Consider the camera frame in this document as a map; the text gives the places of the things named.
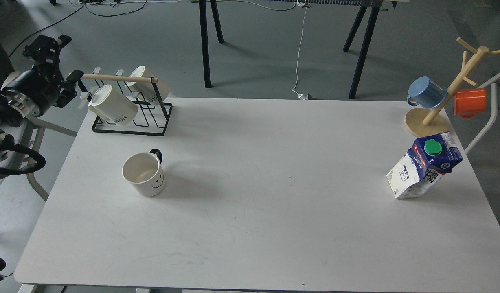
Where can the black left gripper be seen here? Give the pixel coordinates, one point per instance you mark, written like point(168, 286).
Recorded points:
point(33, 92)

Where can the white smiley face mug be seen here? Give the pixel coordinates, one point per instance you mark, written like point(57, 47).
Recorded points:
point(145, 173)

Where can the blue white milk carton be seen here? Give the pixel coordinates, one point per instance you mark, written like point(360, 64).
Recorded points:
point(424, 164)

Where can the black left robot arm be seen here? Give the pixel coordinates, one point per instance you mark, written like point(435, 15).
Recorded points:
point(9, 110)

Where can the front white mug on rack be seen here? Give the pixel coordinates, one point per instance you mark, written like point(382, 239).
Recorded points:
point(112, 106)

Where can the white mug on rack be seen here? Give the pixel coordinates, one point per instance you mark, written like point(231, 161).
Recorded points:
point(146, 89)
point(112, 106)

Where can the rear white mug on rack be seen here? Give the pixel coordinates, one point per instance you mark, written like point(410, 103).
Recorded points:
point(146, 89)

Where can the black table legs left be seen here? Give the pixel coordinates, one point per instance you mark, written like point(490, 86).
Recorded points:
point(204, 36)

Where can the black table legs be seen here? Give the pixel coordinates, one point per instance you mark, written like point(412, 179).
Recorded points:
point(204, 36)
point(375, 9)

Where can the black table legs right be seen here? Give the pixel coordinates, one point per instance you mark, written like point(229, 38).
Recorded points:
point(375, 9)

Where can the blue mug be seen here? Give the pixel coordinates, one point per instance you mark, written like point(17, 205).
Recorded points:
point(426, 93)

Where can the wooden mug tree stand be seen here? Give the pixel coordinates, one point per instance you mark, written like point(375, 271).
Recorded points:
point(422, 122)

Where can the orange mug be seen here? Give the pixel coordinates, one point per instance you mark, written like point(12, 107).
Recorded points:
point(469, 102)

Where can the black wire mug rack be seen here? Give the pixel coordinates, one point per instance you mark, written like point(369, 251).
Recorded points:
point(150, 120)

